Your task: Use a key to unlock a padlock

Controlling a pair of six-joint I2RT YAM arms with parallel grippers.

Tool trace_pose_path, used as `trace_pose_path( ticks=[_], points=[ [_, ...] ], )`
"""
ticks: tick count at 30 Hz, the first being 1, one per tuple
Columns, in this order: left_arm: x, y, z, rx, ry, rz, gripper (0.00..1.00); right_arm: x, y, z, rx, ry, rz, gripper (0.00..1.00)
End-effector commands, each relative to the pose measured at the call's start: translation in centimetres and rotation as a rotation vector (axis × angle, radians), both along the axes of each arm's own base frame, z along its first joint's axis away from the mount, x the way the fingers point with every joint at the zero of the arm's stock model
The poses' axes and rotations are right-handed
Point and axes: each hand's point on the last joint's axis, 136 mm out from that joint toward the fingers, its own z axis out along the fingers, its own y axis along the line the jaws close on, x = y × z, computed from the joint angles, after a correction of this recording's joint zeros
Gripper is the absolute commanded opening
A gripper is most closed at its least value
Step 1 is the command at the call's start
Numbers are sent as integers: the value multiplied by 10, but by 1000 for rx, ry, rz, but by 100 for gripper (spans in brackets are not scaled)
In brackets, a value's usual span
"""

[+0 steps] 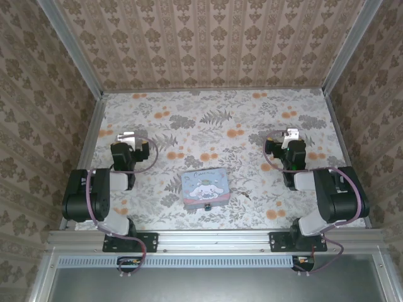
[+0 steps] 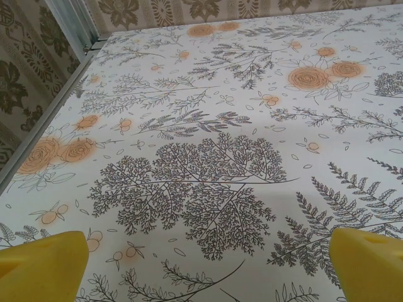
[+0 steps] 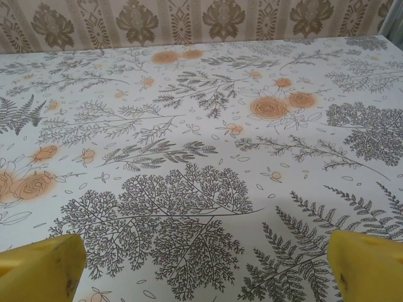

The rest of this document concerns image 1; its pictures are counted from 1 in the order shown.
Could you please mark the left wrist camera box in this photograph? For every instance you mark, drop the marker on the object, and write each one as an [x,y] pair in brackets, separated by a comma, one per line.
[126,138]

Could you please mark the small dark padlock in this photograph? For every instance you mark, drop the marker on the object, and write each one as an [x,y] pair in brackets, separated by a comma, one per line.
[207,207]

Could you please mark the long aluminium base rail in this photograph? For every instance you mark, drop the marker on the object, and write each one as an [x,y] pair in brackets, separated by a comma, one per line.
[214,240]

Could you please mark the blue cartoon tin box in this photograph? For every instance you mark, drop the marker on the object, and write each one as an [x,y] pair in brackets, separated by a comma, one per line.
[204,188]

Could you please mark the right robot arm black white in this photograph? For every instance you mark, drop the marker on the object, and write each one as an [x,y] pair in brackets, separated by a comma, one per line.
[333,201]

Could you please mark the aluminium table side rail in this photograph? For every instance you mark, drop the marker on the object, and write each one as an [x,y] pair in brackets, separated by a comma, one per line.
[94,138]
[341,138]

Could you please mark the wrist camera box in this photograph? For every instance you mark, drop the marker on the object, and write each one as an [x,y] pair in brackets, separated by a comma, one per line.
[126,138]
[291,133]

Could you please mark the grey metal sheet panel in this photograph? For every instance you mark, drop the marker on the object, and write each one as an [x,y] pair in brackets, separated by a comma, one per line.
[214,283]

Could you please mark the aluminium corner post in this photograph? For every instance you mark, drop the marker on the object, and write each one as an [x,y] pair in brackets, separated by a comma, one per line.
[72,47]
[349,47]

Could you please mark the small silver key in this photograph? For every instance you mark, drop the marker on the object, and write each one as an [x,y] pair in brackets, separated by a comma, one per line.
[248,197]

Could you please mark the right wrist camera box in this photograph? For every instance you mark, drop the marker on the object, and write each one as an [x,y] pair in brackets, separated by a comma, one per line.
[291,133]

